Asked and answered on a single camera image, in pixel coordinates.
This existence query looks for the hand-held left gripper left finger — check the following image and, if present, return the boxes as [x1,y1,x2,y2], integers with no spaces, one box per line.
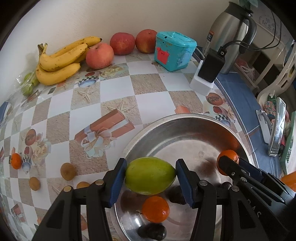
[31,158,128,241]

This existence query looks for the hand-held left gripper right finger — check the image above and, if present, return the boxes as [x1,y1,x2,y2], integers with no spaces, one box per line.
[175,159,275,241]

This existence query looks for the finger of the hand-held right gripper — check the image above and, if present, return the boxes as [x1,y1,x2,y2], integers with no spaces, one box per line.
[238,158,289,197]
[218,156,286,203]

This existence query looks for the orange tangerine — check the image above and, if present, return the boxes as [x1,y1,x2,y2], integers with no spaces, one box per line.
[142,196,170,223]
[216,150,240,176]
[10,153,22,169]

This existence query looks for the green mango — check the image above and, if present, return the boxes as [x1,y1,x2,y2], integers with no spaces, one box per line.
[125,157,177,195]

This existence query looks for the large steel bowl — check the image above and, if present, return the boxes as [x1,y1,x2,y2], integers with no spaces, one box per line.
[109,113,251,241]

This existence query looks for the grey phone stand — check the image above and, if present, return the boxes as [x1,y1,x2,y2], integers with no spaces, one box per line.
[256,110,273,144]

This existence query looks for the smartphone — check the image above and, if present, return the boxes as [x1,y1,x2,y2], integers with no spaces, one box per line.
[268,97,287,157]

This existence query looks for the white plastic lattice chair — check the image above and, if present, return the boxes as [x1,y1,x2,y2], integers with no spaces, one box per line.
[257,39,296,112]

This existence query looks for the checkered printed tablecloth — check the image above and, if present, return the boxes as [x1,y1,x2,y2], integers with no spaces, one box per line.
[0,52,250,241]

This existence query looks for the plastic bag with red contents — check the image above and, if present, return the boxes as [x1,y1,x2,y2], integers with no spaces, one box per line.
[238,59,258,81]

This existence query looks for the black power adapter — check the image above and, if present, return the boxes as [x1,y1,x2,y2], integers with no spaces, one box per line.
[198,48,226,82]

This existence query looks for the white wooden shelf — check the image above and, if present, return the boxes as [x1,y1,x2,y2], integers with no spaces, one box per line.
[233,7,296,90]

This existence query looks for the yellow banana bunch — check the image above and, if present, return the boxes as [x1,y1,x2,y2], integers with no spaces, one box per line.
[36,36,102,86]

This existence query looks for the pale pink apple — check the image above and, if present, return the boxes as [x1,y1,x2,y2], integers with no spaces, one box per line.
[86,43,114,69]

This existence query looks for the clear bag of green limes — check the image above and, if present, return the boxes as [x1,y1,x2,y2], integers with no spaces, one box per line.
[16,71,40,95]

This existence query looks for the teal toy box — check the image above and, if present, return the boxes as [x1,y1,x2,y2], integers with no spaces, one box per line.
[154,31,197,72]

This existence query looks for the red apple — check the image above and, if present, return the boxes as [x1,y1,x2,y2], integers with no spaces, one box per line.
[135,29,158,54]
[110,32,135,55]

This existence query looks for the steel thermos jug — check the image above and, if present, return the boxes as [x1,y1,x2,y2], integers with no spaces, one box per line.
[203,1,258,75]

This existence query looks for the white printed board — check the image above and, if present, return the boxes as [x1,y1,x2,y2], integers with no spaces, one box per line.
[257,7,292,48]

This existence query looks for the white power cord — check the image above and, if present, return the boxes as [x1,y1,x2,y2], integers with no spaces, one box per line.
[196,46,206,62]

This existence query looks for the black power cable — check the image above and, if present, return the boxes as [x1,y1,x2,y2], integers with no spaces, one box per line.
[218,22,283,52]
[239,14,278,55]

